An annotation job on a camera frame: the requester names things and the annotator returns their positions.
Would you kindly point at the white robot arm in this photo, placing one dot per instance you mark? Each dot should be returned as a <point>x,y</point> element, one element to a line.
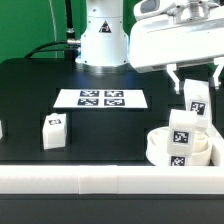
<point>104,44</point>

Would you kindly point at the white front fence bar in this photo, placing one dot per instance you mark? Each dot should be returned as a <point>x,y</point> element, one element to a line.
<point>44,179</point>

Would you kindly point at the white round stool seat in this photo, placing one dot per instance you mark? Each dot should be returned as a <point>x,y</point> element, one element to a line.
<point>157,154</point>

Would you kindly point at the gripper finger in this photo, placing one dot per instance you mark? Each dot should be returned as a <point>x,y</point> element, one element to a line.
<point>172,69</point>
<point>214,79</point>

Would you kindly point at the white marker sheet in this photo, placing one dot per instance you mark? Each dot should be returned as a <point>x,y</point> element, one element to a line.
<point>95,98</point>

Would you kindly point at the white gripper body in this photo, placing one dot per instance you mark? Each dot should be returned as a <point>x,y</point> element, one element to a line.
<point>158,41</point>

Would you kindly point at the white block at left edge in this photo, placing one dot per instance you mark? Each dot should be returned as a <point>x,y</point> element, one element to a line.
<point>1,133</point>

